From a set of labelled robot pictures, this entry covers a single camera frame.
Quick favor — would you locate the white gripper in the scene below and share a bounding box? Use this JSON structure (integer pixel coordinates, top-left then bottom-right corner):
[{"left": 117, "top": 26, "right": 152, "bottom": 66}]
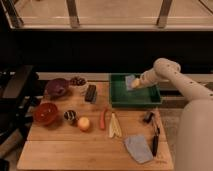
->
[{"left": 131, "top": 69, "right": 164, "bottom": 89}]

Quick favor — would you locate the blue sponge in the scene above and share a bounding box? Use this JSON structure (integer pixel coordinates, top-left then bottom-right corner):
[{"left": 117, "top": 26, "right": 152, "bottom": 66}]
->
[{"left": 125, "top": 75, "right": 135, "bottom": 91}]

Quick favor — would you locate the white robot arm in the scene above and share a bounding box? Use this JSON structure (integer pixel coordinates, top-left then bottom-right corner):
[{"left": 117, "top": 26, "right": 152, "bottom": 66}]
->
[{"left": 130, "top": 58, "right": 213, "bottom": 171}]

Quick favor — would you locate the metal cup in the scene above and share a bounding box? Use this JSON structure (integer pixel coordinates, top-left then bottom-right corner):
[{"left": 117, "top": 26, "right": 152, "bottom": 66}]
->
[{"left": 64, "top": 110, "right": 77, "bottom": 125}]

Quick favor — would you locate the green plastic tray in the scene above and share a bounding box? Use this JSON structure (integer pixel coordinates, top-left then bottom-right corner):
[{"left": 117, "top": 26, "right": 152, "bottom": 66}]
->
[{"left": 109, "top": 73, "right": 162, "bottom": 108}]

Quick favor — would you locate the dark rectangular block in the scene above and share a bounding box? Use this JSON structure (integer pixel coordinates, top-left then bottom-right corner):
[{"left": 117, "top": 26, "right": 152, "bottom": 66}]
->
[{"left": 85, "top": 85, "right": 96, "bottom": 102}]

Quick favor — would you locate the orange carrot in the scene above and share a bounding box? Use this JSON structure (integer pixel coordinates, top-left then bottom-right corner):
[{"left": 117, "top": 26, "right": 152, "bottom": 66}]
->
[{"left": 99, "top": 108, "right": 108, "bottom": 130}]

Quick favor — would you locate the small bowl of nuts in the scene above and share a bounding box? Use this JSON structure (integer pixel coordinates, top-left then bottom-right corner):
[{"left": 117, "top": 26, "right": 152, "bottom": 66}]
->
[{"left": 70, "top": 76, "right": 87, "bottom": 92}]

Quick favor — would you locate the blue grey cloth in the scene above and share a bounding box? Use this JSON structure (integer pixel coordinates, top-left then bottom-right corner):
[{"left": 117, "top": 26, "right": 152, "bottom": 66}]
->
[{"left": 124, "top": 134, "right": 153, "bottom": 164}]

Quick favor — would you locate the orange ball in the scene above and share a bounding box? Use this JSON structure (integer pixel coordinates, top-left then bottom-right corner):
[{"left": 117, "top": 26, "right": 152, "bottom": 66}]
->
[{"left": 77, "top": 117, "right": 90, "bottom": 131}]

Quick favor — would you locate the wooden cutting board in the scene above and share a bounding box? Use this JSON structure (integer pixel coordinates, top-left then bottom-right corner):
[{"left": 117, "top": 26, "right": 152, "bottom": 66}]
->
[{"left": 17, "top": 82, "right": 173, "bottom": 171}]

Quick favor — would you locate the purple bowl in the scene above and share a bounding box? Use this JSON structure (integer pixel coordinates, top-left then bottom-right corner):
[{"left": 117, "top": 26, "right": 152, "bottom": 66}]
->
[{"left": 45, "top": 78, "right": 69, "bottom": 98}]

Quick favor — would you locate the red bowl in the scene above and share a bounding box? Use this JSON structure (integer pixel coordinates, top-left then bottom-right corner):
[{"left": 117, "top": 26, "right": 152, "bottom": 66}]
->
[{"left": 33, "top": 103, "right": 58, "bottom": 126}]

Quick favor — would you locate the black stand on left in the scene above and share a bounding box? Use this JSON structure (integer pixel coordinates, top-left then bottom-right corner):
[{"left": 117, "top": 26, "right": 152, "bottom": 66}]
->
[{"left": 0, "top": 65, "right": 38, "bottom": 147}]

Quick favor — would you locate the black handled knife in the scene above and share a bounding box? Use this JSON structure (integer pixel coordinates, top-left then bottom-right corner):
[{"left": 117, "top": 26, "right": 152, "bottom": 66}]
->
[{"left": 152, "top": 119, "right": 160, "bottom": 156}]

